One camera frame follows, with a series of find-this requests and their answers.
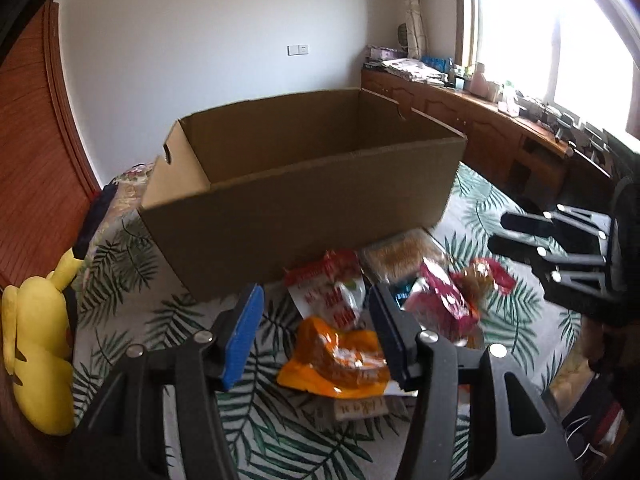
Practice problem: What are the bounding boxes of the beige printed snack packet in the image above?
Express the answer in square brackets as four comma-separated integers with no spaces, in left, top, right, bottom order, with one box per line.
[330,394,398,425]

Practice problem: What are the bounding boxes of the person's right hand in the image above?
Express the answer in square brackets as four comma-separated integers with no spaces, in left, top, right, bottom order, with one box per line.
[582,317,622,377]

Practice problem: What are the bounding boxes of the blue packs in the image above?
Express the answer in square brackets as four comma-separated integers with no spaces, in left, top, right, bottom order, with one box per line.
[421,55,455,74]

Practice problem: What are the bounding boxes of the patterned curtain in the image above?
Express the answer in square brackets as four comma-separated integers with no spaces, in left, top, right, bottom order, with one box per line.
[387,0,427,61]

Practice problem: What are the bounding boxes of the purple box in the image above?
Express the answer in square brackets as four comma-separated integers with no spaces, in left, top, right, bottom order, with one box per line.
[366,45,407,61]

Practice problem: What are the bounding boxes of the brown wooden headboard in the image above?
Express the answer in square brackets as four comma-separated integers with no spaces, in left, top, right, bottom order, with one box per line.
[0,0,103,291]

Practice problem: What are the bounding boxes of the yellow plush toy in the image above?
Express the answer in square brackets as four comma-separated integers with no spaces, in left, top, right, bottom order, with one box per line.
[1,247,83,436]

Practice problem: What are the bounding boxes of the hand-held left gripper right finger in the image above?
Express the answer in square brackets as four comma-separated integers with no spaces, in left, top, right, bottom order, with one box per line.
[369,282,583,480]

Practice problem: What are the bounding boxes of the stack of printed papers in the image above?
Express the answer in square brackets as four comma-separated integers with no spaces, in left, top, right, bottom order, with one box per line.
[381,58,446,83]

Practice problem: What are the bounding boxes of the pink snack packet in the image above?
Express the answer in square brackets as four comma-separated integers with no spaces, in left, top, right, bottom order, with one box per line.
[404,257,482,345]

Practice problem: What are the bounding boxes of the pink jar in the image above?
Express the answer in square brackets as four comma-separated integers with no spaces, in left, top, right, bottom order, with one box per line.
[470,62,493,97]

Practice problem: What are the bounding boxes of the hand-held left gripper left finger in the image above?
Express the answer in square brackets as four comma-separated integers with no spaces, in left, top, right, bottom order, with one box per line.
[65,282,266,480]

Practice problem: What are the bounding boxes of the dark cloth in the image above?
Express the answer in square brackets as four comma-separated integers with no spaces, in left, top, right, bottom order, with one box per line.
[75,182,118,257]

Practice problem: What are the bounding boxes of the long wooden cabinet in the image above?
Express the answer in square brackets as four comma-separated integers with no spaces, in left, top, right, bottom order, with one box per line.
[361,69,617,198]

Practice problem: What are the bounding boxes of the leaf print blanket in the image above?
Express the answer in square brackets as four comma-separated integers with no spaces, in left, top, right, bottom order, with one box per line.
[70,160,583,480]

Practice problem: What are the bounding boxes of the wooden framed window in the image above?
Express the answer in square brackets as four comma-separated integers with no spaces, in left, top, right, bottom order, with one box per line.
[457,0,640,138]

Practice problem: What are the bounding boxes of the red orange snack packet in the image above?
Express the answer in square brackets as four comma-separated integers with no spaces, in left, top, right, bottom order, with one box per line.
[457,257,516,313]

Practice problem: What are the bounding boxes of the clear tray of brown snacks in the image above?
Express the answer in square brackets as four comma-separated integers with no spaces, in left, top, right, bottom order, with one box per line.
[361,230,452,287]

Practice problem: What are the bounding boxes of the clear plastic bottle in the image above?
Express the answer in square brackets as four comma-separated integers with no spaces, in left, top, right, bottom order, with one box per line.
[497,81,517,113]

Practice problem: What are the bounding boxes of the group of black devices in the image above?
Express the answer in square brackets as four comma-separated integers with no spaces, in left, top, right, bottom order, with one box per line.
[517,91,610,162]

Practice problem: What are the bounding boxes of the black monitor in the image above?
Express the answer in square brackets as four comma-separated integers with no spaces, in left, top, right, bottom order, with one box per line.
[600,129,640,183]

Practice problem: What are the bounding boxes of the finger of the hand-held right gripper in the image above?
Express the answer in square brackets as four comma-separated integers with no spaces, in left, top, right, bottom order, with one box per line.
[487,235,610,306]
[500,204,615,242]

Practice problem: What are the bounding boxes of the small blue snack packet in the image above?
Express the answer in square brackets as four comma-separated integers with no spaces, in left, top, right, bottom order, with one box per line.
[390,280,420,312]

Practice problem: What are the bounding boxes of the brown cardboard box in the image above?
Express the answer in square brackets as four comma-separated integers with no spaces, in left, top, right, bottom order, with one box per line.
[140,87,468,303]

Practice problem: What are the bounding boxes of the red and white snack pouch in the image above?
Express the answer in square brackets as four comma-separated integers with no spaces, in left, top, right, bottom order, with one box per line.
[284,249,366,332]

